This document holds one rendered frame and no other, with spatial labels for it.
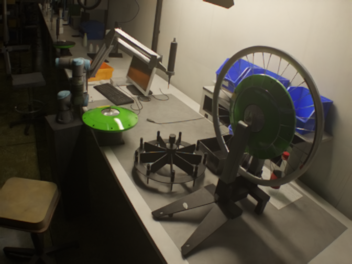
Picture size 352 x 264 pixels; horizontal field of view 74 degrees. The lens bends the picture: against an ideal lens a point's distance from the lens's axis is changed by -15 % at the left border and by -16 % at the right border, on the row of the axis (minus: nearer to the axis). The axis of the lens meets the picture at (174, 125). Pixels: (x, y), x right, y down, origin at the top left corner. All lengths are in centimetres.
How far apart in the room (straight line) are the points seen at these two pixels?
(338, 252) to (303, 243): 17
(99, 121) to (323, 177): 123
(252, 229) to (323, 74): 85
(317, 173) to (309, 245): 49
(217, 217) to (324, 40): 102
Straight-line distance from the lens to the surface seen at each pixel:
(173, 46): 147
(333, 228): 138
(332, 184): 154
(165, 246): 102
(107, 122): 141
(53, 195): 167
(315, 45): 152
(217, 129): 118
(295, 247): 118
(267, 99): 94
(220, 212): 107
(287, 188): 148
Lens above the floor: 171
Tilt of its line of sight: 26 degrees down
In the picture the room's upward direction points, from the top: 8 degrees clockwise
